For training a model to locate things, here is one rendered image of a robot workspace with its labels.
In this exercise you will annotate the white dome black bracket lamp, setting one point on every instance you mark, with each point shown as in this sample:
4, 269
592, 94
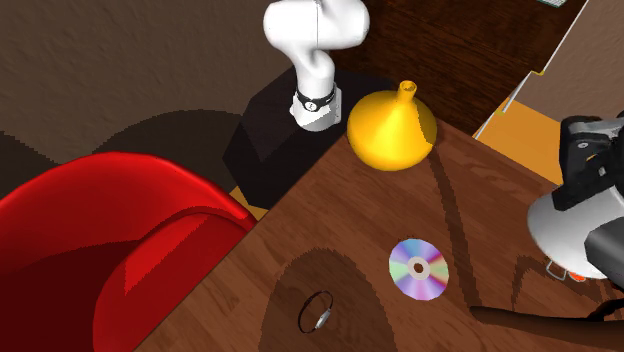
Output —
560, 234

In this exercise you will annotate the yellow funnel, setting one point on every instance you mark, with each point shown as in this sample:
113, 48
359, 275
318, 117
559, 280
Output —
390, 131

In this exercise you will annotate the black robot stand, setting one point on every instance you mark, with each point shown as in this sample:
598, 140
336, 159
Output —
273, 141

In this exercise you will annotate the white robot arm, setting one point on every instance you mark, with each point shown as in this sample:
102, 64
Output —
312, 63

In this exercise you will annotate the red chair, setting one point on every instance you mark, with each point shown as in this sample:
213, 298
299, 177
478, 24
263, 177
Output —
73, 204

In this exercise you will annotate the brown wooden table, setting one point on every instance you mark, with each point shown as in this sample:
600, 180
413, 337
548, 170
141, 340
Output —
390, 209

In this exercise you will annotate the iridescent compact disc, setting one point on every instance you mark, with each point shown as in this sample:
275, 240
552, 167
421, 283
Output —
407, 280

